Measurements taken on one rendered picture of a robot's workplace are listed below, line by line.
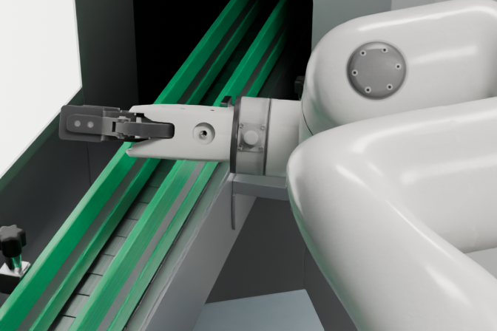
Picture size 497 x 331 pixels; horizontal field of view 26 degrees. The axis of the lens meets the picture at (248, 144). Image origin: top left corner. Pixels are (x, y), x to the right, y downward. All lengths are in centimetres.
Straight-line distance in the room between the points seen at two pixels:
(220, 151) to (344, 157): 44
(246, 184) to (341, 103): 74
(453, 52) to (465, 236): 13
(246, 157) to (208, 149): 4
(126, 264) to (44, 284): 8
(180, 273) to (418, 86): 61
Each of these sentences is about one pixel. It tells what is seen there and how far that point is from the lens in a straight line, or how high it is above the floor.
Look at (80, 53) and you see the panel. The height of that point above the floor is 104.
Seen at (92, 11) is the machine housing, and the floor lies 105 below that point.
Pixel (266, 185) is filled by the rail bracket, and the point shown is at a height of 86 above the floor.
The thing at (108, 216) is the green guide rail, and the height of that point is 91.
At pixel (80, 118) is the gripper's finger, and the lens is 100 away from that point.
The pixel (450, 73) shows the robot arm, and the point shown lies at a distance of 68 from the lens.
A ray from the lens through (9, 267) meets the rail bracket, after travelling 108.
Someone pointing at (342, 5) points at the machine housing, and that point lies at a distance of 150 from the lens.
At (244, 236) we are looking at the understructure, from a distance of 173.
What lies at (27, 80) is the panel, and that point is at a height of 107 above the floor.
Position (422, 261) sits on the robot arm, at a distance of 53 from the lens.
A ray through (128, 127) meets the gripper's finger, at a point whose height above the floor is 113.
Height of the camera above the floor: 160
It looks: 30 degrees down
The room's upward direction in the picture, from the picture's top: straight up
